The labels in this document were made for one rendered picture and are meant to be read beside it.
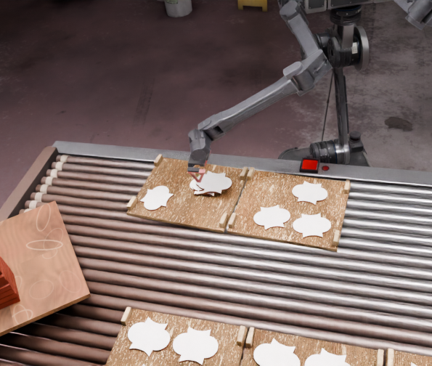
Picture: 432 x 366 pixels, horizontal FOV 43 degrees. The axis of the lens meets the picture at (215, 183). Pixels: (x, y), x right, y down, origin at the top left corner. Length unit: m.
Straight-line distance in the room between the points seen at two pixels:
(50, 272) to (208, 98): 2.72
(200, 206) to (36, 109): 2.81
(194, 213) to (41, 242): 0.58
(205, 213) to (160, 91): 2.55
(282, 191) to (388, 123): 2.01
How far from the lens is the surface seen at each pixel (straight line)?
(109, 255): 2.12
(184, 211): 2.17
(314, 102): 4.28
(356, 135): 3.46
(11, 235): 2.17
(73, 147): 2.66
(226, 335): 1.81
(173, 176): 2.33
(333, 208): 2.14
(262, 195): 2.19
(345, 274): 1.96
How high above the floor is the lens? 2.48
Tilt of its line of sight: 43 degrees down
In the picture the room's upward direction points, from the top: 8 degrees counter-clockwise
